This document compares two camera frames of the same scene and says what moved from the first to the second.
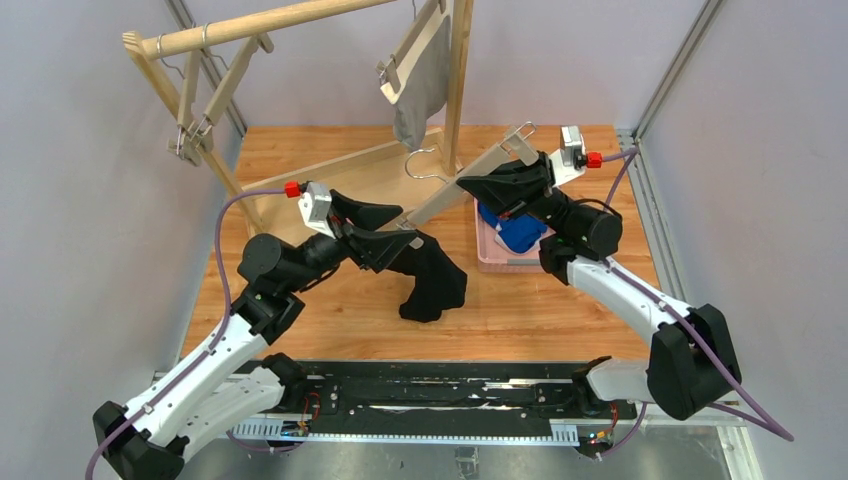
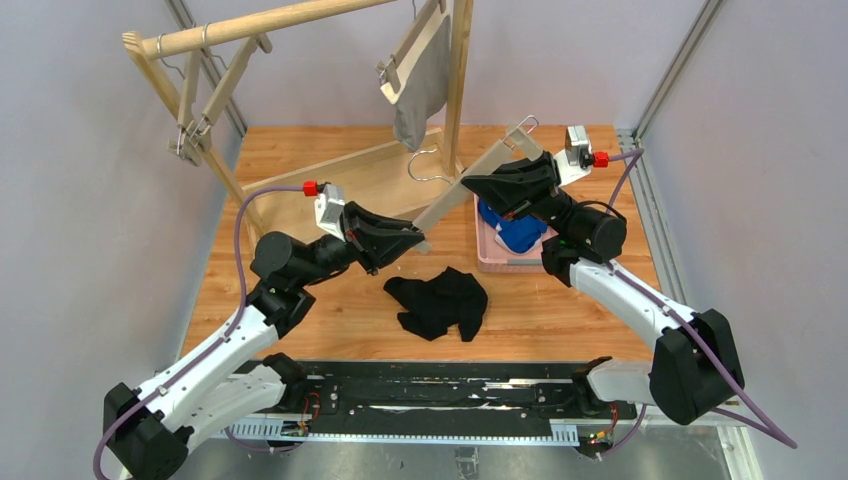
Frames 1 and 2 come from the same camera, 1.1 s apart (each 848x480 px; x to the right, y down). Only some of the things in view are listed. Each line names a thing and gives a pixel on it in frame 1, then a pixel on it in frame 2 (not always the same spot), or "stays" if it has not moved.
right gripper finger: [513, 182] stays
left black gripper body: [341, 232] stays
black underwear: [439, 282] -> [453, 298]
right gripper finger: [511, 184] stays
